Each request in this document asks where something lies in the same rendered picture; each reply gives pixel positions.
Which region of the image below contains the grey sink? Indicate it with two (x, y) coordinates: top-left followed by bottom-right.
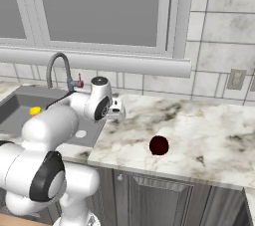
(0, 85), (108, 148)

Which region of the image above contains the dark red mug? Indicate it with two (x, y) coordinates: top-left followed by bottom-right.
(148, 134), (170, 156)

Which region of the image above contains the small yellow round object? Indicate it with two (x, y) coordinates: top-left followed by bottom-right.
(28, 106), (43, 116)

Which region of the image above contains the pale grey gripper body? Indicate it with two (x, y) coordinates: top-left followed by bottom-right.
(106, 98), (127, 120)

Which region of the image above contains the grey curved sink tap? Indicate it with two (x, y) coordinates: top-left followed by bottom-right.
(46, 52), (85, 92)

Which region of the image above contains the dark grey cupboard door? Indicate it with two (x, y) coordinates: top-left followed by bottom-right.
(198, 185), (249, 226)
(90, 166), (129, 226)
(127, 173), (195, 226)

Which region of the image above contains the grey framed window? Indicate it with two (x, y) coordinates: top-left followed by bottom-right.
(0, 0), (196, 59)

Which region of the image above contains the grey window sill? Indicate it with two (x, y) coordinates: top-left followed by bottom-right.
(0, 46), (193, 79)

